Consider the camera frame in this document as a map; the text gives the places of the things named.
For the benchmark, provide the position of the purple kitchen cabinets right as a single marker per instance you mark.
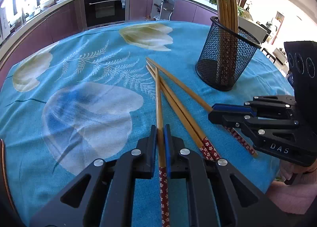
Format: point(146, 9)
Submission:
point(194, 11)

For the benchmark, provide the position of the purple kitchen cabinets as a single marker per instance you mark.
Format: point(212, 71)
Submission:
point(56, 23)
point(194, 11)

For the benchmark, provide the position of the black built-in oven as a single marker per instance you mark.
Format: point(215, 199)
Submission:
point(98, 12)

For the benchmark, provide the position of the bamboo chopstick red floral end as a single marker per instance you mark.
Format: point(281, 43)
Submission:
point(183, 112)

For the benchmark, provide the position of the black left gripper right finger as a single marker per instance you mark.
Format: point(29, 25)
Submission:
point(217, 193)

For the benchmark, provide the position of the right hand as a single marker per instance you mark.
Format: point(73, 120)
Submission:
point(287, 169)

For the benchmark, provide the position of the white microwave oven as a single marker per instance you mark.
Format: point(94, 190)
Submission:
point(5, 27)

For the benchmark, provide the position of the black mesh utensil holder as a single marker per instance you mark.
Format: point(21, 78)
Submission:
point(225, 55)

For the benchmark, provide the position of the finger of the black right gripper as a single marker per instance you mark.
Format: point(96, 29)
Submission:
point(233, 109)
point(233, 119)

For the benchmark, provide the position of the purple kitchen cabinets left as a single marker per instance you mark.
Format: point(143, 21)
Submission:
point(56, 23)

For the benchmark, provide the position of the black camera box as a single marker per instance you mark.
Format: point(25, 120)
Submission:
point(302, 64)

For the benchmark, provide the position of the green leafy vegetables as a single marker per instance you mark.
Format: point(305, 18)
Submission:
point(241, 11)

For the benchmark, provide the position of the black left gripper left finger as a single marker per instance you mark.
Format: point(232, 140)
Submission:
point(102, 194)

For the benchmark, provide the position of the pink sleeved right forearm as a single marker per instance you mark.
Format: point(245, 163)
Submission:
point(294, 199)

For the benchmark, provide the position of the blue floral tablecloth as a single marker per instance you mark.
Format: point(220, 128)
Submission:
point(90, 96)

